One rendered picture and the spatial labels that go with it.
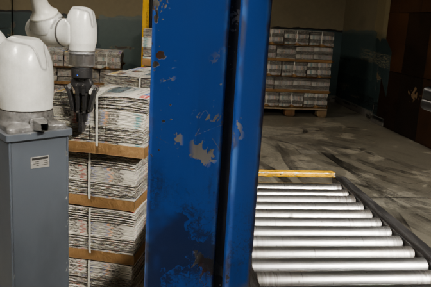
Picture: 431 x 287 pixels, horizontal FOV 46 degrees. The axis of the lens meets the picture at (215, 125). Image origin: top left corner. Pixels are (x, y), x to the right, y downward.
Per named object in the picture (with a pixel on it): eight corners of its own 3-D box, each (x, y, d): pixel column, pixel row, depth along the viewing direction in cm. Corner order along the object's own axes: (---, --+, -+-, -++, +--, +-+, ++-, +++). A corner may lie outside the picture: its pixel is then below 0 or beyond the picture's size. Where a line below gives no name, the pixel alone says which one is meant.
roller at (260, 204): (224, 211, 155) (222, 220, 159) (369, 213, 161) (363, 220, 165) (223, 197, 158) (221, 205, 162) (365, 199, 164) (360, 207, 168)
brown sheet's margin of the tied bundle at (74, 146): (49, 149, 192) (49, 138, 191) (80, 134, 220) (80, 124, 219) (89, 152, 190) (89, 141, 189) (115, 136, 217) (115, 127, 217)
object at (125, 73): (104, 75, 248) (104, 73, 248) (123, 70, 275) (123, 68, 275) (176, 81, 243) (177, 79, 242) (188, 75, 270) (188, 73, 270)
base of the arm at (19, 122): (13, 137, 142) (13, 118, 141) (-14, 123, 158) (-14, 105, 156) (74, 131, 154) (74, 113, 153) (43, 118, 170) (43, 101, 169)
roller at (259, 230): (230, 239, 143) (231, 222, 142) (387, 239, 149) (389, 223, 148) (233, 246, 138) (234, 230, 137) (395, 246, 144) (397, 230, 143)
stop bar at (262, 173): (220, 173, 187) (220, 168, 186) (332, 175, 193) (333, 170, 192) (221, 176, 184) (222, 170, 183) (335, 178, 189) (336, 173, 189)
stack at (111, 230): (45, 335, 215) (43, 146, 198) (136, 229, 327) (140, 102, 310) (132, 350, 208) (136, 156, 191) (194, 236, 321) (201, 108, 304)
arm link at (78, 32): (103, 51, 183) (74, 49, 188) (103, 8, 180) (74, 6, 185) (83, 52, 173) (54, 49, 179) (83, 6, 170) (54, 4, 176)
